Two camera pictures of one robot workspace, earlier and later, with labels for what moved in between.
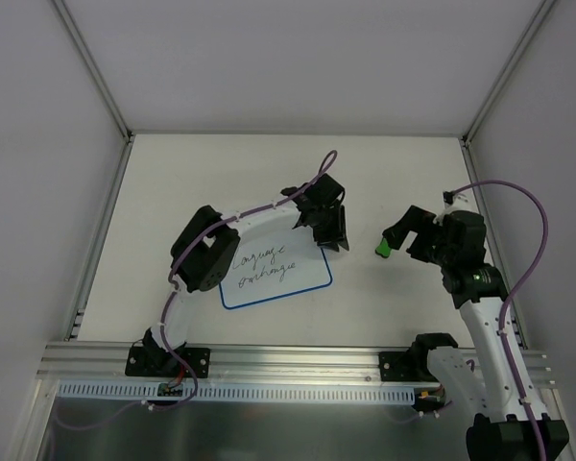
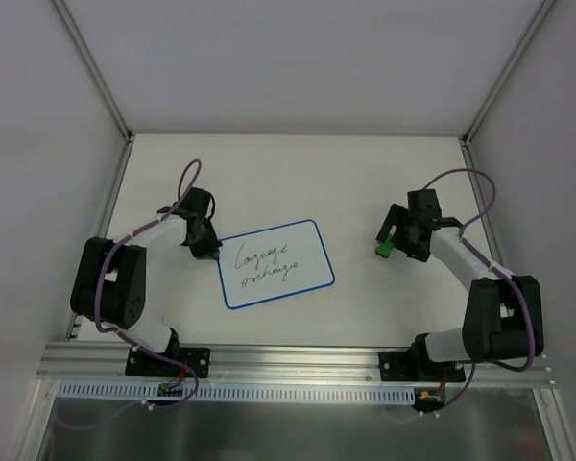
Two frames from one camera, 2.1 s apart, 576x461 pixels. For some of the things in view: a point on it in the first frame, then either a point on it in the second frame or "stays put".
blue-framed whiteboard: [274, 262] stays put
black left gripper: [330, 223] → [203, 240]
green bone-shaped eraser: [383, 249] stays put
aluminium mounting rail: [250, 361] stays put
